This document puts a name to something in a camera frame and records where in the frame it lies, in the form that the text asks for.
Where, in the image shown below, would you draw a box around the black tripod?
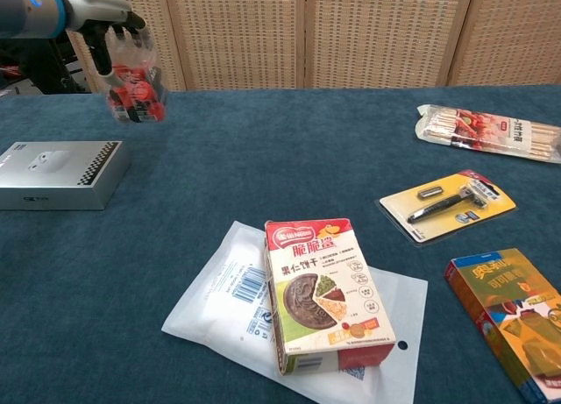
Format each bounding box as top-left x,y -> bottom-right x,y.
39,38 -> 89,94

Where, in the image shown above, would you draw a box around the white plastic pouch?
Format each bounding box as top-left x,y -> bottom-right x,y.
161,220 -> 429,404

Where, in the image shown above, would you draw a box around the yellow razor blister pack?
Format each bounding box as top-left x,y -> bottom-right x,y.
376,169 -> 517,247

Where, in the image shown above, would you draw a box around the orange yellow snack box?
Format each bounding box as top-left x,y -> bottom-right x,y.
444,247 -> 561,404

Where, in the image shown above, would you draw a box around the bamboo skewers pack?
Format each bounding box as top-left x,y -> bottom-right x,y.
415,104 -> 561,165

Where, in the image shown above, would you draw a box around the silver earbuds box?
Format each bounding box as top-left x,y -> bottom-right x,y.
0,140 -> 131,211

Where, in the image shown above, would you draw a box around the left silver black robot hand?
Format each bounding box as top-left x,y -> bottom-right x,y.
65,0 -> 148,89

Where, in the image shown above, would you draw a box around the small transparent box red capsules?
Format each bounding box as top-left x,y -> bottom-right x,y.
106,26 -> 168,124

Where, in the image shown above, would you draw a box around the red white biscuit box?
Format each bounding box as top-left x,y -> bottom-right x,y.
264,217 -> 397,376

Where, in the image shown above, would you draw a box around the blue felt table cover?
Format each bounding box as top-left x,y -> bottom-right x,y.
0,84 -> 561,404

